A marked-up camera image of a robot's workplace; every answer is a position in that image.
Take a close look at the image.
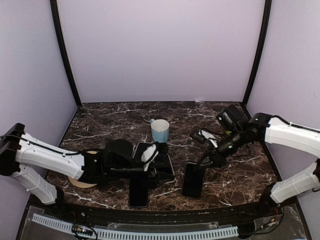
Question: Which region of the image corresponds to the black front rail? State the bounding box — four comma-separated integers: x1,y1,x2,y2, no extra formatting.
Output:
56,202,284,225

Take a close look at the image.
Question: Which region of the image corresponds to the beige round plate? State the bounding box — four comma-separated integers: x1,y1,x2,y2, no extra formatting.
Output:
67,149,100,189

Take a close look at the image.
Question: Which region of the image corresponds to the pink phone case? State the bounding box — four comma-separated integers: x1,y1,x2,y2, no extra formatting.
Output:
154,159,176,184

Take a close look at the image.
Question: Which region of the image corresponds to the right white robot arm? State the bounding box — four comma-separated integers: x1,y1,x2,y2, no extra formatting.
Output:
196,110,320,217

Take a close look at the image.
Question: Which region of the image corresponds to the black frame post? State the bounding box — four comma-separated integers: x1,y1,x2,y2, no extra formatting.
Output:
242,0,273,108
49,0,82,108

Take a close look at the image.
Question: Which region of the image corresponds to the white slotted cable duct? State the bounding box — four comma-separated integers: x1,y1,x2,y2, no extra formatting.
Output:
31,213,239,240

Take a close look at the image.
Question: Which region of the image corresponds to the black phone case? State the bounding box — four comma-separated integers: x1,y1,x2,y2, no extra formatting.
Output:
128,174,149,209
180,161,208,200

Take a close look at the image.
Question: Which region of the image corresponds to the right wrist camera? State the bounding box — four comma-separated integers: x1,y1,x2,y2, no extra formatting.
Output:
189,104,247,151

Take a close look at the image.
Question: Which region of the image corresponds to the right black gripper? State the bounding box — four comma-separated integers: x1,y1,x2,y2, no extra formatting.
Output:
196,127,246,169

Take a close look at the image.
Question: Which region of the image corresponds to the blue ceramic mug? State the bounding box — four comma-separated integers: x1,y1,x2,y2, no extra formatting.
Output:
150,119,170,143

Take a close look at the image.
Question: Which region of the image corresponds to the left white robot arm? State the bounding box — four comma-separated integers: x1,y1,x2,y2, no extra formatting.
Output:
0,123,176,218

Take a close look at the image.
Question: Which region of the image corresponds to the left black frame post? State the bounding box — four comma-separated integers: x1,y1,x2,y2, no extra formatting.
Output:
49,0,82,108

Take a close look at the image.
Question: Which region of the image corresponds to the right black frame post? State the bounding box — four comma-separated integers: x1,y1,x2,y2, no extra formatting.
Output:
242,0,273,108

